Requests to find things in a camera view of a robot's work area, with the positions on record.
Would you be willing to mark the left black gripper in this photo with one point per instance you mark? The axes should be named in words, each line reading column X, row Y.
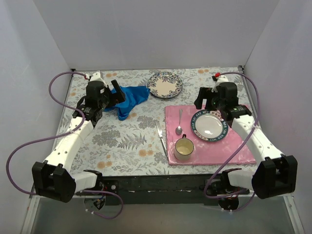
column 113, row 95

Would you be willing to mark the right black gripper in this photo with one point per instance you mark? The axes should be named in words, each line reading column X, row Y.
column 204, row 98

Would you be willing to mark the blue cloth napkin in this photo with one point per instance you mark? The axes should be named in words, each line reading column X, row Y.
column 134, row 95

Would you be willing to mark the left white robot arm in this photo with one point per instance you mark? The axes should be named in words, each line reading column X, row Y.
column 52, row 177

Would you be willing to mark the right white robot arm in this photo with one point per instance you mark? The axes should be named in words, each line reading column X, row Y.
column 276, row 172

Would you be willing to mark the green rimmed white plate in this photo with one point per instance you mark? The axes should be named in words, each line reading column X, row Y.
column 209, row 126

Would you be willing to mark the silver spoon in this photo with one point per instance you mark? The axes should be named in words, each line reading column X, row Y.
column 178, row 129

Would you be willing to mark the blue floral plate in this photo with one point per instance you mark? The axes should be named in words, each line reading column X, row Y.
column 165, row 85

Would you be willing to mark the cream enamel mug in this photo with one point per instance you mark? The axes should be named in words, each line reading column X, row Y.
column 183, row 148

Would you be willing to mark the silver knife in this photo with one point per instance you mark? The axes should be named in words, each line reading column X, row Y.
column 161, row 137

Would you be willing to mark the floral tablecloth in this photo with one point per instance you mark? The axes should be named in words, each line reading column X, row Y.
column 132, row 147

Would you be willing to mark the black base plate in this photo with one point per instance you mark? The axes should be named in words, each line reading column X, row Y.
column 157, row 189

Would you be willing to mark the aluminium frame rail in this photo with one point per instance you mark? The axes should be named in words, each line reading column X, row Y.
column 45, row 216

